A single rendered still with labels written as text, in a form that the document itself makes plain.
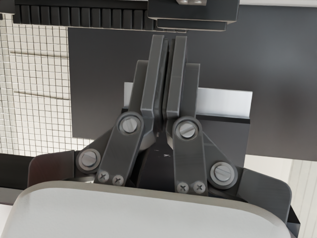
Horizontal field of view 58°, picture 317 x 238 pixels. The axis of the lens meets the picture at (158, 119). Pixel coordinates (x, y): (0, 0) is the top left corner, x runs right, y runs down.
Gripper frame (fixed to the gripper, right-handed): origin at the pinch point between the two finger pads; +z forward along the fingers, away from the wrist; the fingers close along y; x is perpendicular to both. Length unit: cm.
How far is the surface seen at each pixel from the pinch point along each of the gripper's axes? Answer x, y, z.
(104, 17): -32.1, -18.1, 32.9
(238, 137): -9.1, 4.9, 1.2
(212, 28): -19.2, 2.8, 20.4
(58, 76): -244, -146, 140
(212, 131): -9.0, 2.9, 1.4
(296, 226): -12.2, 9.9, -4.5
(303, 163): -243, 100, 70
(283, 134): -59, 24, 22
